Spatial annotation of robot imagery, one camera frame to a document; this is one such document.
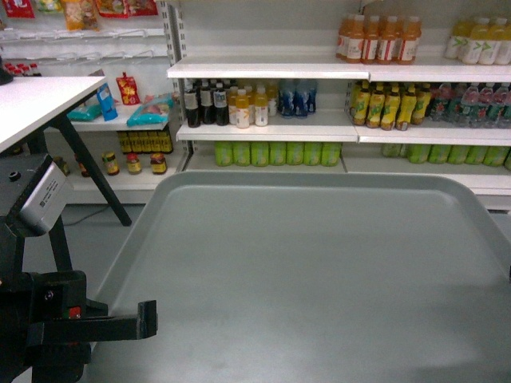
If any white checkout table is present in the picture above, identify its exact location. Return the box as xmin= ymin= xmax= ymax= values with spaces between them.
xmin=0 ymin=75 xmax=133 ymax=272

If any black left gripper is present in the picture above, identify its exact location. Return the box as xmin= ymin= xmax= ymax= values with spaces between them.
xmin=1 ymin=270 xmax=158 ymax=379

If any red small sauce pouch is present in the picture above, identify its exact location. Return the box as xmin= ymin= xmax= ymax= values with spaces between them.
xmin=116 ymin=72 xmax=141 ymax=106

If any grey rectangular serving tray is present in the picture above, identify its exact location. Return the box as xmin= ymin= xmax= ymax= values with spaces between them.
xmin=85 ymin=172 xmax=510 ymax=382

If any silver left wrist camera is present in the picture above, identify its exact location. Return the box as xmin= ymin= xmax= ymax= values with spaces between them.
xmin=19 ymin=160 xmax=73 ymax=235

